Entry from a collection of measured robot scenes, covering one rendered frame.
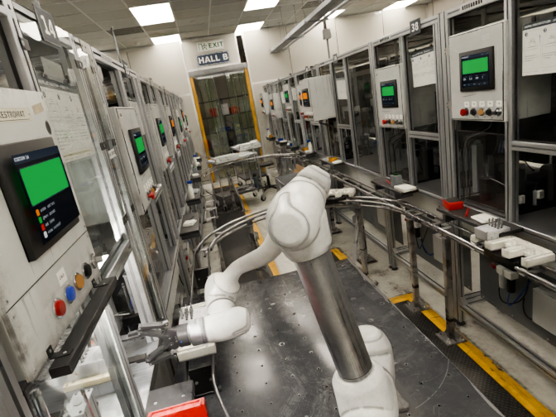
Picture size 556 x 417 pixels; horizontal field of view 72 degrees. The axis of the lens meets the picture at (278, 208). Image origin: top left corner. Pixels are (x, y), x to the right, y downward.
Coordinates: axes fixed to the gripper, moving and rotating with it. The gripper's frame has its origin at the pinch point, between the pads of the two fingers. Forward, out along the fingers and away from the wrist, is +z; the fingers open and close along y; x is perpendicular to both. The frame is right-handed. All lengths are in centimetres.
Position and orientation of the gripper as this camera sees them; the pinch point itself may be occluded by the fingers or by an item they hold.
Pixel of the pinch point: (129, 348)
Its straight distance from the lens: 146.7
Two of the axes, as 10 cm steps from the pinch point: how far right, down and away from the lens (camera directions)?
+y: -1.7, -9.5, -2.8
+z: -9.7, 2.1, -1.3
